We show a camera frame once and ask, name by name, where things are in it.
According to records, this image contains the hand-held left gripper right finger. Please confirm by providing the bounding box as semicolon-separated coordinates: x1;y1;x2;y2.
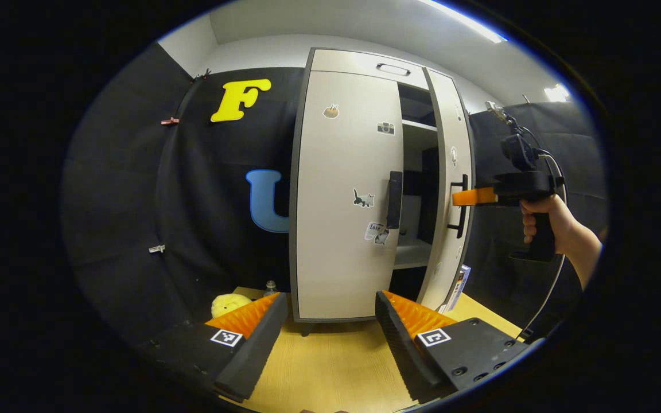
375;291;543;405

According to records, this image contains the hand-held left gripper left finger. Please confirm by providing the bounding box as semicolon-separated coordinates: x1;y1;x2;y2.
135;293;289;404

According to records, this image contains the black door handle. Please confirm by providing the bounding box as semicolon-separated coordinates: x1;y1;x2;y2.
386;171;403;230
447;174;470;239

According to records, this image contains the beige cabinet door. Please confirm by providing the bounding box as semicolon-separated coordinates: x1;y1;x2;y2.
421;68;475;313
295;71;405;321

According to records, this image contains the beige double-door shoe cabinet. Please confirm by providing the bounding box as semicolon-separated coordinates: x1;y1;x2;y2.
289;48;476;336

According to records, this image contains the yellow plush toy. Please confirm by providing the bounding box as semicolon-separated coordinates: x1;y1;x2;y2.
211;294;252;319

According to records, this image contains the black backdrop cloth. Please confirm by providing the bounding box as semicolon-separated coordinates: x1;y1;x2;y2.
468;100;609;339
62;43;308;356

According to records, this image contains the colourful printed box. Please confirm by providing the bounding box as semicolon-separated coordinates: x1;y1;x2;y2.
442;264;472;313

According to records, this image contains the short ceiling light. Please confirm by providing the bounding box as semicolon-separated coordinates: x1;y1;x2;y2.
543;83;572;103

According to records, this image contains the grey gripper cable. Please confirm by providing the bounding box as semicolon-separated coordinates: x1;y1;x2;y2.
517;150;569;342

